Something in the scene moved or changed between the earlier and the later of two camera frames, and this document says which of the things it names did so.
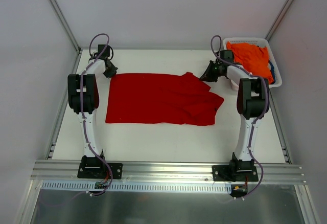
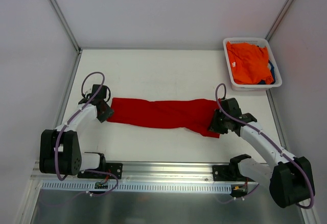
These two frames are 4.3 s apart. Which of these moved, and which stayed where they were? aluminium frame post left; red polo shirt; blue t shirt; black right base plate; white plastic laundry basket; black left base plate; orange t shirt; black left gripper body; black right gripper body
Moved: black right gripper body; black left gripper body; red polo shirt
Stayed: aluminium frame post left; black right base plate; black left base plate; white plastic laundry basket; orange t shirt; blue t shirt
